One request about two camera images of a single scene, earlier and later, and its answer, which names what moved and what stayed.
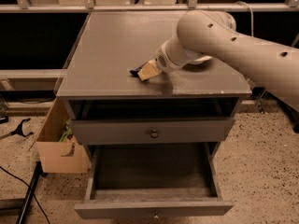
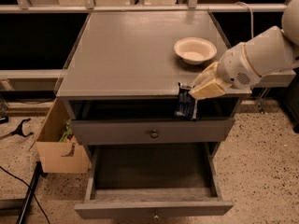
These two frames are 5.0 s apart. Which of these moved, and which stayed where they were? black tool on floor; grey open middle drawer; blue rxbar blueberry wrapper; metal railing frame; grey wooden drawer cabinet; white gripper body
Moved: blue rxbar blueberry wrapper; white gripper body
Stayed: grey wooden drawer cabinet; grey open middle drawer; black tool on floor; metal railing frame
